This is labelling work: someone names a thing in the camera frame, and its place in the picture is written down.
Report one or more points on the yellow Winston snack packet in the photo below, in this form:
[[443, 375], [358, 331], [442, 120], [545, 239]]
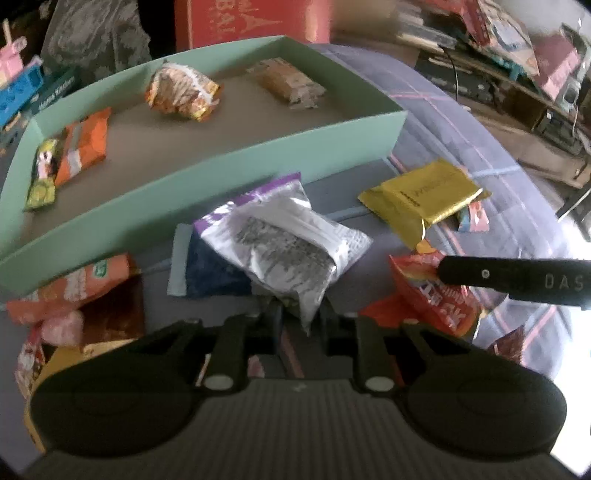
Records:
[[420, 198]]

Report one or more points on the red square snack packet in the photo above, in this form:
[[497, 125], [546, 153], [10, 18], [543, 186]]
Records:
[[391, 312]]

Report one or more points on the red Global cardboard box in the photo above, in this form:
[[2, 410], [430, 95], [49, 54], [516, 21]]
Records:
[[200, 23]]

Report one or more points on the red patterned snack packet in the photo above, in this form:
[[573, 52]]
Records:
[[510, 346]]

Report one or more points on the grey lace cloth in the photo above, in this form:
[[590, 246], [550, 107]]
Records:
[[97, 37]]

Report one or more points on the brown gold chocolate packet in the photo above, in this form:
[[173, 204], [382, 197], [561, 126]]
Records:
[[117, 315]]

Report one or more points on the orange silver snack packet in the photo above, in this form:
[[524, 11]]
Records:
[[85, 145]]

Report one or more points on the pink patterned snack packet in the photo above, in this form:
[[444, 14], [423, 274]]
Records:
[[30, 361]]

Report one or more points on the silver purple snack bag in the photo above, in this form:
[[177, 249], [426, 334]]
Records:
[[273, 235]]

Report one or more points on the cluttered wooden shelf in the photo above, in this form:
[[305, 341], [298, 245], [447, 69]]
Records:
[[477, 50]]

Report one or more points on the orange noodle snack bag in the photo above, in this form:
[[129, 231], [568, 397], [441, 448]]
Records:
[[176, 89]]

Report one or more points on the red rainbow candy bag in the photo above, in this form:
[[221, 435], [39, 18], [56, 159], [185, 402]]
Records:
[[454, 310]]

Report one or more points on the blue white biscuit packet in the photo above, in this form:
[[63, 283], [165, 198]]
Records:
[[198, 272]]

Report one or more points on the orange sausage snack packet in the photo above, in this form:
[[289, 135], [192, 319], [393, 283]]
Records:
[[71, 291]]

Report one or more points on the pink grapefruit candy packet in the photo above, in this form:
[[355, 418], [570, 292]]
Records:
[[473, 219]]

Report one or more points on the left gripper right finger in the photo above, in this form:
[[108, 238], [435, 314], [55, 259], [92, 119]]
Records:
[[362, 341]]

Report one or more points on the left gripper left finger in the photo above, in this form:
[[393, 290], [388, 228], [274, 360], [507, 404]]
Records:
[[240, 338]]

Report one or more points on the pink marshmallow candy packet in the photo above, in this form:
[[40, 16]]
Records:
[[65, 331]]

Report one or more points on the small yellow cartoon packet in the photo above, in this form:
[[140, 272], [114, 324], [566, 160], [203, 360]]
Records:
[[42, 189]]

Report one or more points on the toy kitchen playset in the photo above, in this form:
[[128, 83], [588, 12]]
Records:
[[26, 89]]

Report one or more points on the clear cake bar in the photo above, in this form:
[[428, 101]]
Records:
[[287, 82]]

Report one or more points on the mint green cardboard box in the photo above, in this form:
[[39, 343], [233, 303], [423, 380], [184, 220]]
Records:
[[158, 168]]

